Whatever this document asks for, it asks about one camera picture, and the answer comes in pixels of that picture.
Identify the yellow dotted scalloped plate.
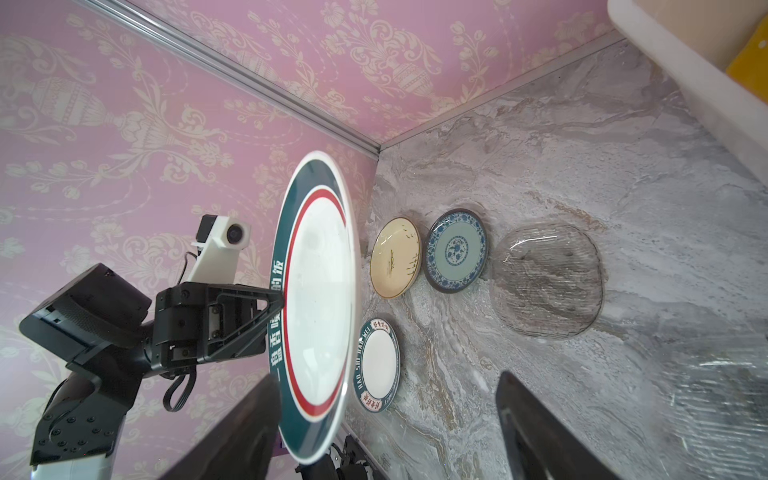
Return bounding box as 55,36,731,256
726,17,768,103

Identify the white plate green lettered rim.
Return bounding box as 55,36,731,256
353,318,401,413

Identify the teal blue floral plate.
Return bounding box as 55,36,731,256
424,208,489,294

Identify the small clear glass dish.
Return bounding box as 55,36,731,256
666,359,767,479

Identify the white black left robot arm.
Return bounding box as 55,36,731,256
19,263,284,479

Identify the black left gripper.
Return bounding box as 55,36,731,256
145,282,284,375

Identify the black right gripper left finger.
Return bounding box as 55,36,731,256
162,375,281,480

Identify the cream plate with painted willow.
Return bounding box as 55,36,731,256
370,217,422,299

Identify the white plate green red rim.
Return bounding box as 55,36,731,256
266,151,361,465

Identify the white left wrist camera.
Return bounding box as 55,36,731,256
182,214,251,284

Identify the clear glass oval plate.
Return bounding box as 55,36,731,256
489,222,605,340

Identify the white plastic bin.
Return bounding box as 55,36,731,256
607,0,767,183

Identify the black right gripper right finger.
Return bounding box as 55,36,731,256
495,371,617,479

